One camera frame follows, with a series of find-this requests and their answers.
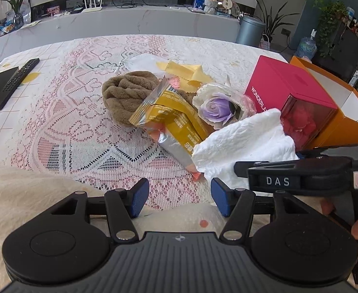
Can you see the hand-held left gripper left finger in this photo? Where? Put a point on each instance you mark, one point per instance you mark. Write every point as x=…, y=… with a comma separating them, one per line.
x=141, y=197

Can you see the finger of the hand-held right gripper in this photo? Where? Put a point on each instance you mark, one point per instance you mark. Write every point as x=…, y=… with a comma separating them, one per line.
x=243, y=166

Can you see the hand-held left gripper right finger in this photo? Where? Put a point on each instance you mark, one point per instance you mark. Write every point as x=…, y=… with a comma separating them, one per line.
x=220, y=197

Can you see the white tissue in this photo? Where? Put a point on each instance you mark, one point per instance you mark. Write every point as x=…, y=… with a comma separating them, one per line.
x=243, y=140

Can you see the orange cardboard box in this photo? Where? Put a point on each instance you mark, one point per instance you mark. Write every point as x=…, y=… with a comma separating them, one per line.
x=347, y=128

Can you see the purple artificial rose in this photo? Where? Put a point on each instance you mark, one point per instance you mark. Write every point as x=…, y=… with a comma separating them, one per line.
x=215, y=106

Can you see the yellow snack packet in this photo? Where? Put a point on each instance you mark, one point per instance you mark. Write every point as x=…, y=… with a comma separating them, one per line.
x=169, y=113

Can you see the brown plush towel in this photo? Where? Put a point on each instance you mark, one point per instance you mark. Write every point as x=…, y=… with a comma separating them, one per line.
x=127, y=91

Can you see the pink gift box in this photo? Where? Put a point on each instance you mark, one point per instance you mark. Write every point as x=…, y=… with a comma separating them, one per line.
x=276, y=79

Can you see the white pink lace tablecloth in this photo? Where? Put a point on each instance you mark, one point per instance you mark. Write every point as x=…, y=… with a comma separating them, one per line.
x=75, y=128

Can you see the yellow zigzag-edged cloth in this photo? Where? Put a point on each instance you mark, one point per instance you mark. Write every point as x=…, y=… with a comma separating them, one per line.
x=185, y=70

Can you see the white plastic bag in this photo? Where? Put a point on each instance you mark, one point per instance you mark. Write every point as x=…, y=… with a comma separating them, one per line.
x=142, y=62

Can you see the grey round trash can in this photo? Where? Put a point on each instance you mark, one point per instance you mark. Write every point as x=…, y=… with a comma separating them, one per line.
x=249, y=32

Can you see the blue water jug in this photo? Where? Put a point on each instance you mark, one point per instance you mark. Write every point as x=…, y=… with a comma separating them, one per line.
x=306, y=47

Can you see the black cabinet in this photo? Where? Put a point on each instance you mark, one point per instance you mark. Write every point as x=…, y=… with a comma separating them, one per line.
x=347, y=48

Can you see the long-leaved potted plant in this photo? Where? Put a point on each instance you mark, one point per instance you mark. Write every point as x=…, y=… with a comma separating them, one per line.
x=270, y=24

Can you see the white figurine ornament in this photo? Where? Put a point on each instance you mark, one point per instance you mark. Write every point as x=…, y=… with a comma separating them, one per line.
x=227, y=4

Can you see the green ivy plant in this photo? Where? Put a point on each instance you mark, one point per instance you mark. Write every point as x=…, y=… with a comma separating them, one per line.
x=328, y=15

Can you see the black remote control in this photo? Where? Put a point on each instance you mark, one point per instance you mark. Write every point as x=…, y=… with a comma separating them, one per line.
x=17, y=81

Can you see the white marble tv console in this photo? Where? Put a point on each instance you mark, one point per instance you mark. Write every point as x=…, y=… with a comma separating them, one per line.
x=136, y=21

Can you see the black flat set-top box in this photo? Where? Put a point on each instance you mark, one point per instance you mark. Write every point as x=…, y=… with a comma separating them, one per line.
x=3, y=76

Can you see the white wifi router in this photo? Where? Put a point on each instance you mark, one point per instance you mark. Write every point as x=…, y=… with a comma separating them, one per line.
x=93, y=9

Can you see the plant in glass vase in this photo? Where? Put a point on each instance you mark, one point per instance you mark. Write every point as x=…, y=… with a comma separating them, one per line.
x=17, y=18

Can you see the pink photo frame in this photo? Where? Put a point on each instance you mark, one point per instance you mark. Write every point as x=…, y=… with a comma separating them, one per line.
x=53, y=10

